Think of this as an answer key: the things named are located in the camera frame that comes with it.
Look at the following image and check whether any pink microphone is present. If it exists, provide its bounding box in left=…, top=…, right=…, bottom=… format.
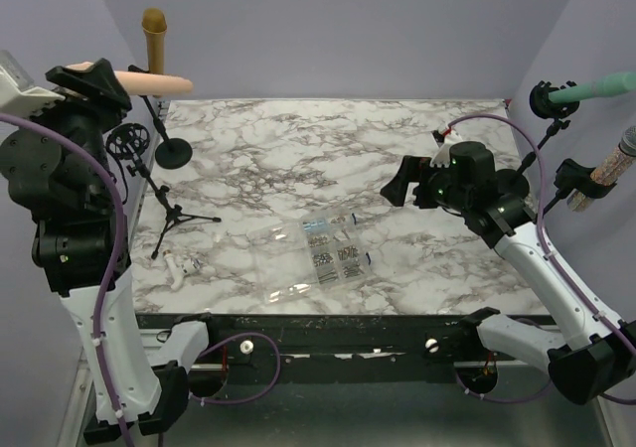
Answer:
left=67, top=62, right=194, bottom=98

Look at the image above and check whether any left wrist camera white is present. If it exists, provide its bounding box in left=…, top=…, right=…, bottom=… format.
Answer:
left=0, top=50, right=65, bottom=119

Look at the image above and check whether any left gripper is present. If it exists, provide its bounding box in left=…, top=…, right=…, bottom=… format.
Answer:
left=12, top=56, right=131, bottom=204

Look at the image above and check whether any black stand holding glitter mic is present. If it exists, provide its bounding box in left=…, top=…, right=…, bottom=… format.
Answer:
left=543, top=159, right=616, bottom=216

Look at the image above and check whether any black round-base mic stand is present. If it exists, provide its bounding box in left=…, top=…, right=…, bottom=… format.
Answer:
left=128, top=65, right=193, bottom=170

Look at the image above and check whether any glitter microphone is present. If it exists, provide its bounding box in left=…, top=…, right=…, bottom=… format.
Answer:
left=567, top=126, right=635, bottom=212

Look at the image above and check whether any white plastic faucet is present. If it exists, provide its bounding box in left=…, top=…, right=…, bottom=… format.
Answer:
left=163, top=250, right=202, bottom=291

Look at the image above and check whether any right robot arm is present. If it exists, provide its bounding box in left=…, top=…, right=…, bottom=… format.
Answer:
left=380, top=141, right=635, bottom=405

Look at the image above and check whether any black tripod mic stand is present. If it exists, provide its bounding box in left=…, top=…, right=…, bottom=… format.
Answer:
left=106, top=123, right=222, bottom=260

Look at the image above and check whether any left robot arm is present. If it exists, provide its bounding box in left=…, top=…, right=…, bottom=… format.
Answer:
left=1, top=53, right=221, bottom=445

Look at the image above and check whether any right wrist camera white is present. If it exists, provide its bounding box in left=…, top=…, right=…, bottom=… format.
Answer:
left=429, top=128, right=463, bottom=168

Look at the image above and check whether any gold microphone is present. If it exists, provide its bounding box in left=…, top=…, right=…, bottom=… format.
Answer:
left=141, top=7, right=167, bottom=75

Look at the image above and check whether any clear plastic screw box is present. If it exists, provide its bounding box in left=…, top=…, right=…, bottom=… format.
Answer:
left=247, top=209, right=372, bottom=304

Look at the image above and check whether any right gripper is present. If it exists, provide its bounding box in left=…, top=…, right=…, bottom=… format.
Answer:
left=382, top=154, right=471, bottom=213

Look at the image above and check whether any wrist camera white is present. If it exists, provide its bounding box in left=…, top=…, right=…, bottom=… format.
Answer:
left=0, top=50, right=65, bottom=119
left=429, top=128, right=463, bottom=168

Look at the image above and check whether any black stand holding teal mic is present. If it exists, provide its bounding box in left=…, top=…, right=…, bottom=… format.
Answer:
left=494, top=79, right=580, bottom=203

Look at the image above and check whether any teal microphone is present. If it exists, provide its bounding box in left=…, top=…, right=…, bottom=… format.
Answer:
left=548, top=72, right=636, bottom=104

